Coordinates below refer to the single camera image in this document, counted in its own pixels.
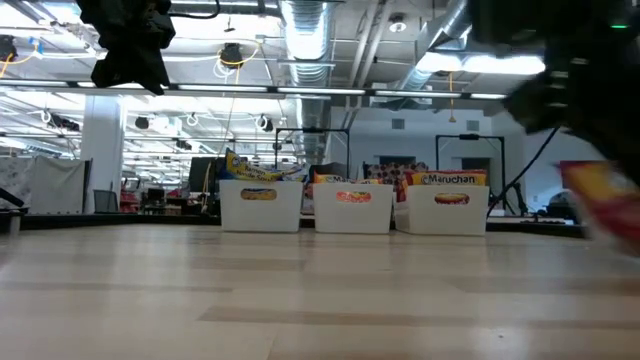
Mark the black metal rig frame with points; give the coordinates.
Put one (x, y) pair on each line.
(310, 130)
(470, 136)

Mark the long ceiling light strip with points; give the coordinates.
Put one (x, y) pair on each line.
(225, 88)

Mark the black ceiling device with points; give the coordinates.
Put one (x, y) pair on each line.
(6, 47)

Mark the silver ventilation duct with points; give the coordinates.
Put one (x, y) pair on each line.
(440, 30)
(307, 30)

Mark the white partition cloth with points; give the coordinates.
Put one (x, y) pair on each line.
(55, 182)

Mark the black ceiling spotlight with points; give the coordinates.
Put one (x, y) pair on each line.
(231, 52)

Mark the black computer monitor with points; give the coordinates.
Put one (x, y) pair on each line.
(217, 172)

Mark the bright ceiling light panel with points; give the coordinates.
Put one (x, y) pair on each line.
(500, 64)

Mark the white plastic bin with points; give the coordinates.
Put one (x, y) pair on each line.
(280, 215)
(325, 215)
(470, 220)

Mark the round ceiling fixture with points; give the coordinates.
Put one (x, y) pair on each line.
(397, 24)

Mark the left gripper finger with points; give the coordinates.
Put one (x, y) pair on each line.
(117, 70)
(150, 70)

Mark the white square pillar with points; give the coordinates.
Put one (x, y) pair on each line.
(102, 150)

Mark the orange Maruchan noodle packet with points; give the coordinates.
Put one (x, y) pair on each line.
(335, 178)
(353, 197)

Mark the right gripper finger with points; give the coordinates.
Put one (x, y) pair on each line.
(625, 157)

